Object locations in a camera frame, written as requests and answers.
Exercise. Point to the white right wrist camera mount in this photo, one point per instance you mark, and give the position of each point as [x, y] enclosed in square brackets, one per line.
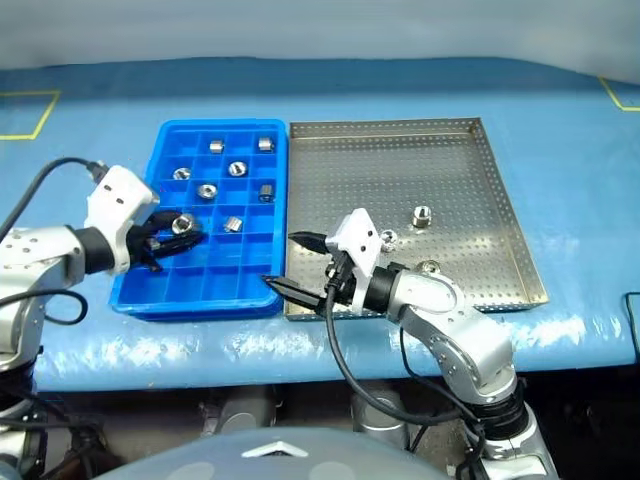
[357, 240]

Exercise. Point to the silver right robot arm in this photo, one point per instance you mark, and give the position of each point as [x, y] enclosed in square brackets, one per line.
[465, 340]

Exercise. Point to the metal nut in tray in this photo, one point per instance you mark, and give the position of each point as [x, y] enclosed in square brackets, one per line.
[237, 168]
[181, 173]
[206, 190]
[232, 224]

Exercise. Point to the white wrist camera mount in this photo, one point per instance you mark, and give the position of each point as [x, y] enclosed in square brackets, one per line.
[115, 195]
[357, 240]

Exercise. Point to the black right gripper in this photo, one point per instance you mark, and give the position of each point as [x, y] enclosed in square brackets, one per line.
[341, 282]

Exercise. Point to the blue compartment tray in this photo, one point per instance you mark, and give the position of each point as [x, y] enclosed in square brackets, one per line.
[220, 290]

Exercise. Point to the perforated metal tray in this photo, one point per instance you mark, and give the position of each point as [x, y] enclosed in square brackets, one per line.
[400, 165]

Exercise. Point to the grey rounded shape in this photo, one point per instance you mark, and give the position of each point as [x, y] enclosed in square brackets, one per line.
[378, 415]
[247, 407]

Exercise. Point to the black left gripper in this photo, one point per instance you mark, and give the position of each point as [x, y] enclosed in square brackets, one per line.
[141, 245]

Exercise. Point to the metal nut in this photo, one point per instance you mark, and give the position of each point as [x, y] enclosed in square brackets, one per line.
[181, 173]
[429, 265]
[422, 216]
[237, 168]
[183, 223]
[389, 239]
[232, 224]
[206, 190]

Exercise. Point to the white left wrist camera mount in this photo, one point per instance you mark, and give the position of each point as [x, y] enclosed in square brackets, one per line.
[115, 195]

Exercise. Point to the grey robot torso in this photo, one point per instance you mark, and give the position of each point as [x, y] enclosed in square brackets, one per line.
[275, 465]

